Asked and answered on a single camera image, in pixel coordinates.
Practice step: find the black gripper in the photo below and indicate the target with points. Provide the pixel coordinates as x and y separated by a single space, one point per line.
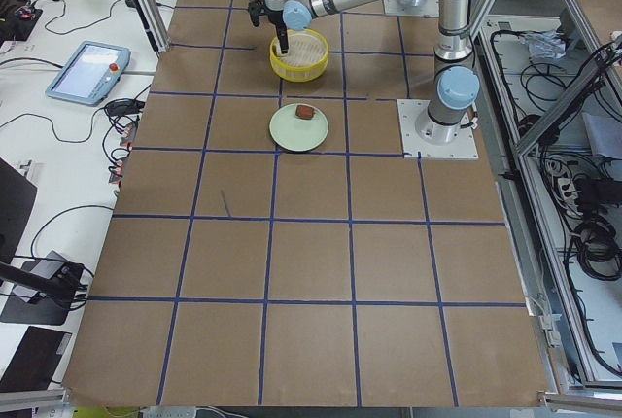
278 20

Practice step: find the brown steamed bun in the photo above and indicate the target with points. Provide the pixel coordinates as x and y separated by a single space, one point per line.
304 112

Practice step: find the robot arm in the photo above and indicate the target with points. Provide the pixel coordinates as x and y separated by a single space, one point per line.
393 48

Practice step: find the middle yellow bamboo steamer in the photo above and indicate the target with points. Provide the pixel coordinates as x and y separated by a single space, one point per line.
306 59

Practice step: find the light green plate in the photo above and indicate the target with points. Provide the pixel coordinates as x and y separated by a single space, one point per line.
296 134

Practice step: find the teach pendant with red button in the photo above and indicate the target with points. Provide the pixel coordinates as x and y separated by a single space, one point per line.
90 74

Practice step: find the aluminium frame post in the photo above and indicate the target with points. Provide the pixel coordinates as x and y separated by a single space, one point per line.
146 0

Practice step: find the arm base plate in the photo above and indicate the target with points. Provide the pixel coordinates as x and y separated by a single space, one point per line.
422 138

